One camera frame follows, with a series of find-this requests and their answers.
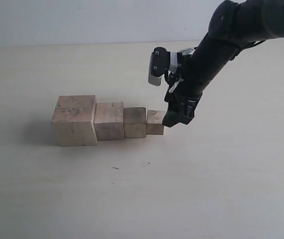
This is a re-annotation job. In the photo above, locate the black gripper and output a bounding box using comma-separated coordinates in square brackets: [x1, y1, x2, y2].
[162, 72, 202, 127]

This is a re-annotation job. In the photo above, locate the smallest wooden cube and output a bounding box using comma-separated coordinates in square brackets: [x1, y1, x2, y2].
[146, 110, 165, 135]

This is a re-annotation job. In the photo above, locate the second largest wooden cube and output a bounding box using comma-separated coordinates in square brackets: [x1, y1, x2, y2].
[94, 102, 125, 141]

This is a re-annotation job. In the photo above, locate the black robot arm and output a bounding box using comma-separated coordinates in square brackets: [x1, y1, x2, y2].
[162, 0, 284, 127]

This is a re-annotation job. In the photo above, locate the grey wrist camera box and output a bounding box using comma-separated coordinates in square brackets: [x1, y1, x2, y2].
[148, 47, 178, 87]

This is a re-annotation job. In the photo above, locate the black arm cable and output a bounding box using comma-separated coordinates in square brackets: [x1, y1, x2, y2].
[236, 39, 267, 54]

